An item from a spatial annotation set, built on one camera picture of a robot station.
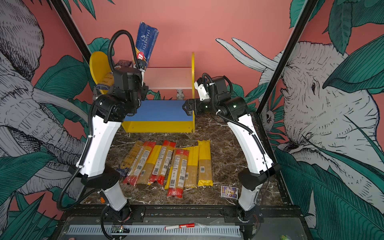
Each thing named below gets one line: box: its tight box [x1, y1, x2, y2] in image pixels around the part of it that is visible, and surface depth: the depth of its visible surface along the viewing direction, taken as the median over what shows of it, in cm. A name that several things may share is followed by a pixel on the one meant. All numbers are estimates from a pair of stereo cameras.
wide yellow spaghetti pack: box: [182, 145, 200, 188], surface depth 89 cm
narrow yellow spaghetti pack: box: [164, 147, 177, 190], surface depth 87 cm
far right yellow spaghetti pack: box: [197, 140, 214, 187], surface depth 91 cm
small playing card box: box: [220, 185, 240, 199], surface depth 81 cm
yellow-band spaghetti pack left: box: [136, 145, 162, 185], surface depth 88 cm
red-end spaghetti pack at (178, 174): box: [167, 148, 190, 199], surface depth 85 cm
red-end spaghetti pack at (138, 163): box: [123, 141, 156, 186], surface depth 90 cm
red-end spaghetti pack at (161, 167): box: [147, 140, 176, 186], surface depth 90 cm
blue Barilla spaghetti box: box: [135, 21, 160, 70], surface depth 55 cm
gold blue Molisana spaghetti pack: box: [117, 140, 143, 177], surface depth 95 cm
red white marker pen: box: [164, 223, 196, 231], surface depth 72 cm
